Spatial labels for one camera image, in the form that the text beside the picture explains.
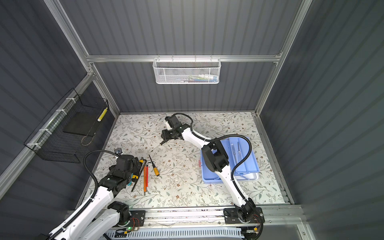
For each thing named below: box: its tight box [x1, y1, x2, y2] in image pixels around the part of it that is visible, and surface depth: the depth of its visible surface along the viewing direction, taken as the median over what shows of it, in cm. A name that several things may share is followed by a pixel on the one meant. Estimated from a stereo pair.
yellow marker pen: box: [97, 107, 108, 122], surface depth 82 cm
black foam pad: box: [63, 111, 99, 137], surface depth 77 cm
